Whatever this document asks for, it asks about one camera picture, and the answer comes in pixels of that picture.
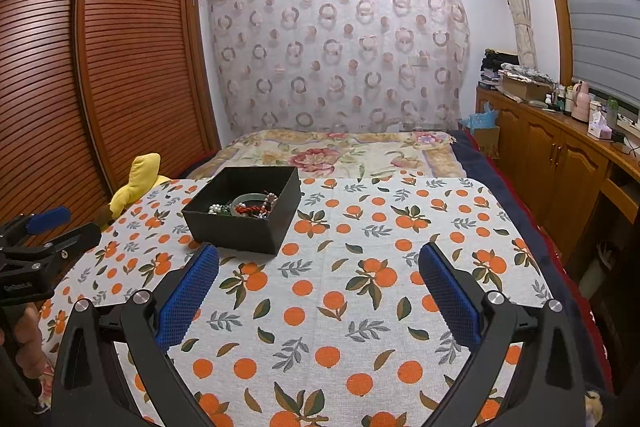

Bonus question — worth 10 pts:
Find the green jade bangle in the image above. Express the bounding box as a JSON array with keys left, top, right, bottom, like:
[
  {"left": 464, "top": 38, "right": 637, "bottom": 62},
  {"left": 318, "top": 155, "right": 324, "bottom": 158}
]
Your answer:
[{"left": 227, "top": 192, "right": 273, "bottom": 218}]

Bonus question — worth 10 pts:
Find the yellow plush toy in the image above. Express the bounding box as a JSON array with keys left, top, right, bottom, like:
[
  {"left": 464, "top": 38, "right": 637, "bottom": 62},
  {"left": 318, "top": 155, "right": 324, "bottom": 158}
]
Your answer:
[{"left": 109, "top": 153, "right": 173, "bottom": 220}]

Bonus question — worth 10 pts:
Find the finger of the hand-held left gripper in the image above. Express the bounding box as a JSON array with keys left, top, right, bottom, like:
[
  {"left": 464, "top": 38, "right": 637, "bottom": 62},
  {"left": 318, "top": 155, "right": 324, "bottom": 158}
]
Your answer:
[
  {"left": 0, "top": 207, "right": 71, "bottom": 243},
  {"left": 0, "top": 223, "right": 102, "bottom": 275}
]

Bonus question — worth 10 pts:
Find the person's left hand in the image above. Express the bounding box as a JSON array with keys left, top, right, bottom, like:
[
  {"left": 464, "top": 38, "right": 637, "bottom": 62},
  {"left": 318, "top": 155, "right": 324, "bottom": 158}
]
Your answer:
[{"left": 12, "top": 306, "right": 48, "bottom": 378}]

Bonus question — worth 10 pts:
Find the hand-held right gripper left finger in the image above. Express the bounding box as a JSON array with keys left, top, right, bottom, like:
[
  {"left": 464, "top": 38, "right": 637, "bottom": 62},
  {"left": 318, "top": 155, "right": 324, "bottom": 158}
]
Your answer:
[{"left": 50, "top": 243, "right": 221, "bottom": 427}]

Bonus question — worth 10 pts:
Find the red bead bracelet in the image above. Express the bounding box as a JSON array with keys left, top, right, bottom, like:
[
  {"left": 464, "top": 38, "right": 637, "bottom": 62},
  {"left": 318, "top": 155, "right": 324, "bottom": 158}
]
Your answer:
[{"left": 235, "top": 203, "right": 271, "bottom": 219}]

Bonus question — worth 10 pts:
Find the wooden slatted wardrobe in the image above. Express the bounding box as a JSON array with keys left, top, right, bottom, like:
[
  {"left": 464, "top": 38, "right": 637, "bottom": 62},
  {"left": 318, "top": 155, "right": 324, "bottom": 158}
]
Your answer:
[{"left": 0, "top": 0, "right": 223, "bottom": 248}]

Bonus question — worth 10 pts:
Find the black jewelry box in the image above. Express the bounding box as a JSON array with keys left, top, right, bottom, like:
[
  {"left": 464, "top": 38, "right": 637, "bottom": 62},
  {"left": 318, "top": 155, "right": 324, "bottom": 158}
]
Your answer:
[{"left": 181, "top": 166, "right": 302, "bottom": 256}]

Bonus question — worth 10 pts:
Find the wooden cabinet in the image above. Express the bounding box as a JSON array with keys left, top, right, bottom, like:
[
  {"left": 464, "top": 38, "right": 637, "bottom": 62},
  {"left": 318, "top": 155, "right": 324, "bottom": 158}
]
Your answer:
[{"left": 475, "top": 84, "right": 640, "bottom": 303}]

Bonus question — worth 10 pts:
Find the pink thermos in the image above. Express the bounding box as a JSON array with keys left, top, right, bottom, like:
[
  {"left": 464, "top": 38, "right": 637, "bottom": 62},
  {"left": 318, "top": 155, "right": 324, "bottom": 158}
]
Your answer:
[{"left": 570, "top": 81, "right": 593, "bottom": 122}]

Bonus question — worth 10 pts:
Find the grey window blind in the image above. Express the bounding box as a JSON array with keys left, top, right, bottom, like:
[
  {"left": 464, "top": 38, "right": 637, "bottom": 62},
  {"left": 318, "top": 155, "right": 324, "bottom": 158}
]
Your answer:
[{"left": 542, "top": 0, "right": 640, "bottom": 118}]

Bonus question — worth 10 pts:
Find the stack of folded clothes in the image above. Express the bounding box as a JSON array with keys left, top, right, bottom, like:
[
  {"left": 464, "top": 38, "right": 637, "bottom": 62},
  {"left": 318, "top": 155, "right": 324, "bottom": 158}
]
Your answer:
[{"left": 479, "top": 49, "right": 521, "bottom": 90}]

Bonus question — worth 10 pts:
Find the ring pattern curtain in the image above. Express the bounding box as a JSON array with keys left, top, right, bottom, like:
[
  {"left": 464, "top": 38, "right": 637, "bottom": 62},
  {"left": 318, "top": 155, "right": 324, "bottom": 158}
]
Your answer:
[{"left": 202, "top": 0, "right": 471, "bottom": 135}]

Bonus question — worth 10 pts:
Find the floral blanket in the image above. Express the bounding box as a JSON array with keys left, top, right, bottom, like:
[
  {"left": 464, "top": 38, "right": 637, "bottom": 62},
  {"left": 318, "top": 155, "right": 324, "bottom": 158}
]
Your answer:
[{"left": 192, "top": 129, "right": 468, "bottom": 182}]

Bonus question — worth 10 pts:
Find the orange fruit print cloth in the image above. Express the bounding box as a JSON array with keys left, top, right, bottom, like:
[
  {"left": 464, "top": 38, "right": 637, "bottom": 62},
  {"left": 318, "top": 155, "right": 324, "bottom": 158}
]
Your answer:
[{"left": 37, "top": 177, "right": 556, "bottom": 427}]

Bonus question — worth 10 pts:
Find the patterned folded cloth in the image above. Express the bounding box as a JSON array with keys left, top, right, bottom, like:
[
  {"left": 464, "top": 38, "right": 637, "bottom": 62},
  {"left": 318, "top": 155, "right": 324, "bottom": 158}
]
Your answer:
[{"left": 500, "top": 63, "right": 558, "bottom": 85}]

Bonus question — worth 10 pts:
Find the dark blue bedsheet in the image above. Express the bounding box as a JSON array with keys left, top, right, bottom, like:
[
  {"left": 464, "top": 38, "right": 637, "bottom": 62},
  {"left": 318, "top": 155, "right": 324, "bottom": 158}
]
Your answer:
[{"left": 452, "top": 129, "right": 608, "bottom": 388}]

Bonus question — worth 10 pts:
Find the tissue box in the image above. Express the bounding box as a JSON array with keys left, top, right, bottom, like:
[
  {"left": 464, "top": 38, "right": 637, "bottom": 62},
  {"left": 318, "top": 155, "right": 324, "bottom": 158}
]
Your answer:
[{"left": 587, "top": 109, "right": 613, "bottom": 140}]

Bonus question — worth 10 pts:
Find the blue gift bag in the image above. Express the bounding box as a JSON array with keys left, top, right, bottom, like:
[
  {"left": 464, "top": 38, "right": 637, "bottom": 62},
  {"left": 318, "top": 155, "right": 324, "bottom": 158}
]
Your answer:
[{"left": 457, "top": 103, "right": 501, "bottom": 132}]

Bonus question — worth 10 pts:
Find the cardboard box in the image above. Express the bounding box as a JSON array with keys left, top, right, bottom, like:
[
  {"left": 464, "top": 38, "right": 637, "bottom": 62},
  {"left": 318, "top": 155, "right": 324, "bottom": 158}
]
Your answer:
[{"left": 500, "top": 77, "right": 551, "bottom": 102}]

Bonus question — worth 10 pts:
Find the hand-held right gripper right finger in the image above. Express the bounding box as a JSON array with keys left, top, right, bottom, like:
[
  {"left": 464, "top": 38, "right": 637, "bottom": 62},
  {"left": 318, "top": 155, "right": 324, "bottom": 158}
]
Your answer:
[{"left": 417, "top": 242, "right": 593, "bottom": 427}]

